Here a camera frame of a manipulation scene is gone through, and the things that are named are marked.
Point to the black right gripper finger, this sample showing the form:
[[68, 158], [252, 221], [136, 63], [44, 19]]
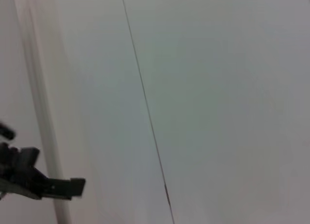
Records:
[[6, 132], [29, 180]]

